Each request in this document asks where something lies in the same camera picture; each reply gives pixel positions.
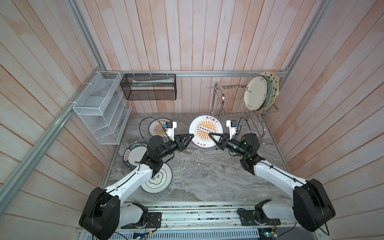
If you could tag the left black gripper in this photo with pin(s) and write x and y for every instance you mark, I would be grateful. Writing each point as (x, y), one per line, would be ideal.
(179, 144)

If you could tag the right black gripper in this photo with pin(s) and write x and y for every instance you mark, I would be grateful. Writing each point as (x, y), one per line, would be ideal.
(224, 141)

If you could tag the white plate green clover outline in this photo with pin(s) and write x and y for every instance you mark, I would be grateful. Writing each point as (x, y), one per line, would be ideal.
(160, 181)

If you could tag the cream plate with red berries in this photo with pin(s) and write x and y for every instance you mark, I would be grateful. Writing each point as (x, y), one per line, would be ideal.
(255, 93)

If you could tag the mint green flower plate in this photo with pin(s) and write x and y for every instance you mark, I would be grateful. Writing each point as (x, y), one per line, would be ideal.
(268, 99)

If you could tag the white star patterned plate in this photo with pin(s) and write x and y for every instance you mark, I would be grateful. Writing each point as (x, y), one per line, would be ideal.
(275, 83)

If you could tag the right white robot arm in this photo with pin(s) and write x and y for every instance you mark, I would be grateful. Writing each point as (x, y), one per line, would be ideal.
(311, 207)

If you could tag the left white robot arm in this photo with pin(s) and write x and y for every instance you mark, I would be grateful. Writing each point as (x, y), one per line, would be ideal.
(103, 213)

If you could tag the stainless steel dish rack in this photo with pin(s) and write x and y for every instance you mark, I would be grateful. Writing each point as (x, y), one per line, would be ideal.
(228, 102)

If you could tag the small sunburst plate far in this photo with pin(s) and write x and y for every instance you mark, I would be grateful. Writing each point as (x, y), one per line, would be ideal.
(156, 127)

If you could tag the green rim lettered plate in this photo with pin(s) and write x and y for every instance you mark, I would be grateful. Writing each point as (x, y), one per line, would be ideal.
(134, 154)

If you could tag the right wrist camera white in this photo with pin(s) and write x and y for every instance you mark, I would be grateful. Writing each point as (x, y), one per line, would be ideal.
(234, 128)

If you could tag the black wire mesh basket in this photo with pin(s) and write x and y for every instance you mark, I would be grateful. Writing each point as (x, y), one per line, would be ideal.
(149, 87)

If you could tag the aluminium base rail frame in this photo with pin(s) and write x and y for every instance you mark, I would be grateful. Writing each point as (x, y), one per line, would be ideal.
(210, 221)

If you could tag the white wire mesh shelf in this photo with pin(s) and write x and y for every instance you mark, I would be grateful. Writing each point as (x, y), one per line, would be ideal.
(103, 109)

